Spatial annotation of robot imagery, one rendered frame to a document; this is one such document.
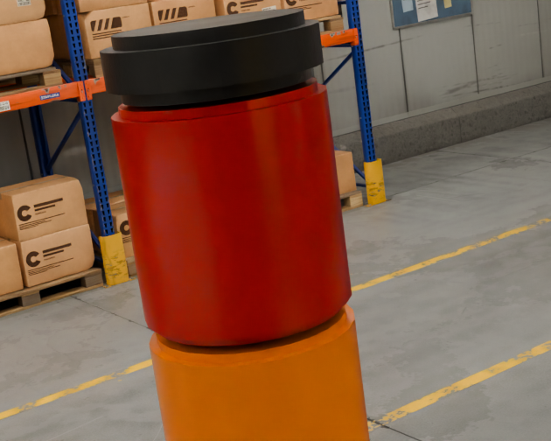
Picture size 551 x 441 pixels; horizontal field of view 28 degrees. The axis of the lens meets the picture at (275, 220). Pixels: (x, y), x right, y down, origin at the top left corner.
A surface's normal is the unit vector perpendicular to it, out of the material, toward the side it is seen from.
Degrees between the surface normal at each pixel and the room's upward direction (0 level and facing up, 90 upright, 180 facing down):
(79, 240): 88
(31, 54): 92
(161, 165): 90
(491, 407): 0
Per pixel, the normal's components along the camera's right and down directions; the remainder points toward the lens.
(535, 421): -0.13, -0.96
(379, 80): 0.57, 0.12
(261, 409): -0.01, 0.24
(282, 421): 0.24, 0.20
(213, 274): -0.27, 0.26
